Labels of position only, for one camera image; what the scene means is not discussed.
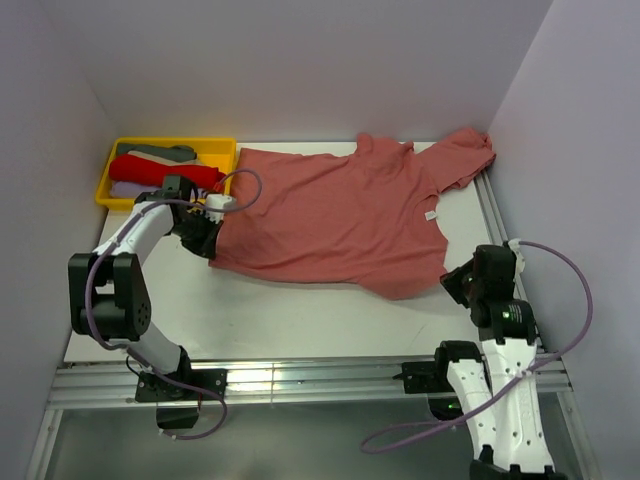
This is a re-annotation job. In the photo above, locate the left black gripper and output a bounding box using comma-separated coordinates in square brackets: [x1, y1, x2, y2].
[170, 210, 224, 260]

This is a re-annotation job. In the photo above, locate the salmon pink t-shirt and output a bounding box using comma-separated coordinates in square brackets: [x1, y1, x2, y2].
[417, 128, 496, 194]
[207, 132, 449, 302]

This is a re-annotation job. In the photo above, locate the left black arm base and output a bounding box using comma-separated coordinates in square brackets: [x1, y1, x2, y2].
[134, 369, 228, 438]

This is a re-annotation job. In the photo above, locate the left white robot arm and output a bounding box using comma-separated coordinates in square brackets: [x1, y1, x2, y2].
[68, 175, 235, 399]

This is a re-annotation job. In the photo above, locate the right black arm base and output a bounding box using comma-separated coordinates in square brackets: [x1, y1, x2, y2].
[394, 361, 455, 421]

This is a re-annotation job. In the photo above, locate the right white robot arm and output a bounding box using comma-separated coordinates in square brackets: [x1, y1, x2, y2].
[432, 241, 563, 479]

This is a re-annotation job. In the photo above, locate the rolled grey t-shirt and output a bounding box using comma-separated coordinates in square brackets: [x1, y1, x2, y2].
[116, 143, 198, 164]

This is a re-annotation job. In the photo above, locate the yellow plastic tray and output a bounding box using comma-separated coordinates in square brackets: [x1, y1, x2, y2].
[94, 137, 237, 211]

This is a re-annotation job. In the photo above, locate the rolled lilac t-shirt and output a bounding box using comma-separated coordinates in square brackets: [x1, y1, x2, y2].
[110, 181, 159, 199]

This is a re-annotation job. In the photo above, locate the rolled red t-shirt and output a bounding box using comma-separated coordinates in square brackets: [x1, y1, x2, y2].
[108, 154, 225, 190]

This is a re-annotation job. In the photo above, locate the folded salmon pink t-shirt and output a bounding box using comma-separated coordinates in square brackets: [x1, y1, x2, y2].
[417, 128, 496, 194]

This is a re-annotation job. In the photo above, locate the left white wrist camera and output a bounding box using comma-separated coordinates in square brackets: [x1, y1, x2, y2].
[204, 194, 236, 213]

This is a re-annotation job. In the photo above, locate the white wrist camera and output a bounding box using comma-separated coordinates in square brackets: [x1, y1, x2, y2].
[505, 238, 526, 275]
[204, 194, 236, 213]

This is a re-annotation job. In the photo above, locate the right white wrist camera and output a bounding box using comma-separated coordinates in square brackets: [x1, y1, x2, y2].
[505, 238, 526, 275]

